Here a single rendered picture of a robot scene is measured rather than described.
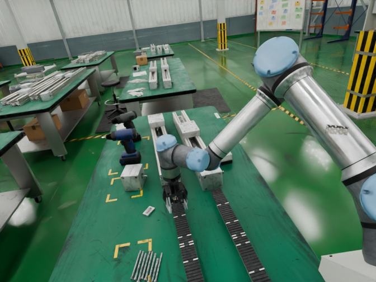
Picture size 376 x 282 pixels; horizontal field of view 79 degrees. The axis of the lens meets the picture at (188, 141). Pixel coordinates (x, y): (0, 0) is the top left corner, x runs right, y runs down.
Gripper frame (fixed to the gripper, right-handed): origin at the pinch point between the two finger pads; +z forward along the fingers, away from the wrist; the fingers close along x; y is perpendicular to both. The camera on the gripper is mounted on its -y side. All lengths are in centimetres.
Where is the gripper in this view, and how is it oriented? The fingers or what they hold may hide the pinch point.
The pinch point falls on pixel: (177, 207)
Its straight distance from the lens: 102.3
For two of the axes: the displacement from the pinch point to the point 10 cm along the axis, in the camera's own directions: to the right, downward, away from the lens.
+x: 9.7, -2.0, 1.4
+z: 1.1, 8.7, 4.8
